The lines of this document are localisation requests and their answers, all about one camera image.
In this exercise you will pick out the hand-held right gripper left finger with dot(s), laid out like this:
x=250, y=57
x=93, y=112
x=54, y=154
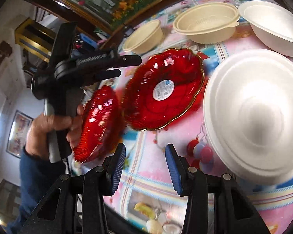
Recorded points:
x=117, y=169

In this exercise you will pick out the printed pink tablecloth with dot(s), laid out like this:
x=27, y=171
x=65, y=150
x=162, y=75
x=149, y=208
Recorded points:
x=149, y=156

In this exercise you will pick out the small black object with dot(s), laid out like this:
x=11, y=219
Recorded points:
x=129, y=31

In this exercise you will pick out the red glass plate with sticker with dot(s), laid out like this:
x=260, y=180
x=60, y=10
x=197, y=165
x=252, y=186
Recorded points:
x=141, y=102

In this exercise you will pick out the framed wall picture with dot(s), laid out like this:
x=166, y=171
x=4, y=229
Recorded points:
x=19, y=131

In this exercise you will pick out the large white foam bowl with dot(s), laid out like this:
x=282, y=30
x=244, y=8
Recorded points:
x=254, y=117

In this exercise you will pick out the person's left hand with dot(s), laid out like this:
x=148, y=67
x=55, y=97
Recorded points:
x=39, y=136

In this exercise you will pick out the wooden wall ornament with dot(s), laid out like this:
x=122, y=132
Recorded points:
x=1, y=52

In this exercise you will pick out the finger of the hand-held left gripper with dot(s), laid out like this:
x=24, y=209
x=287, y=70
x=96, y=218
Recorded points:
x=105, y=76
x=117, y=60

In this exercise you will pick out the yellow framed cabinet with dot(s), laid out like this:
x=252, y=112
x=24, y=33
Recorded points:
x=26, y=33

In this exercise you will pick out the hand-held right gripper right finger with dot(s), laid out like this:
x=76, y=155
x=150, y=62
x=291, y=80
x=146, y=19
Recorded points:
x=172, y=170

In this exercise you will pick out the blue box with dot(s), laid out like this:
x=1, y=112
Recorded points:
x=88, y=41

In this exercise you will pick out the large cream plastic bowl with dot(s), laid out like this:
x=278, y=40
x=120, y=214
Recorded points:
x=207, y=26

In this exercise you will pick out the small cream plastic bowl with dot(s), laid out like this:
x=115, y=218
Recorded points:
x=144, y=40

